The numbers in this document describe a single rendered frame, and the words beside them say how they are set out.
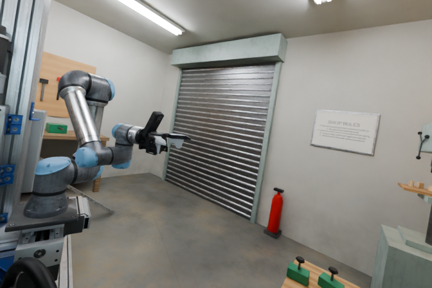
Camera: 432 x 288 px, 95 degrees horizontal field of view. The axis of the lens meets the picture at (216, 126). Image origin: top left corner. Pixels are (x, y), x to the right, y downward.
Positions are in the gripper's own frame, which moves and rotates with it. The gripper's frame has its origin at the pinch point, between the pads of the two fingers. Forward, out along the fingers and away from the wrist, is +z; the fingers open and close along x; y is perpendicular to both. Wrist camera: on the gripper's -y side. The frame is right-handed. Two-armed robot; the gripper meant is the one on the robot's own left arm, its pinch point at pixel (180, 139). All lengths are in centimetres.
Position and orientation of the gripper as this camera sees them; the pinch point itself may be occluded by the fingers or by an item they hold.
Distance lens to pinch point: 76.0
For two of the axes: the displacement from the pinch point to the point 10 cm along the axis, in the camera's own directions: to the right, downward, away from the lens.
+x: -4.6, 0.7, -8.9
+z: 8.8, 1.5, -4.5
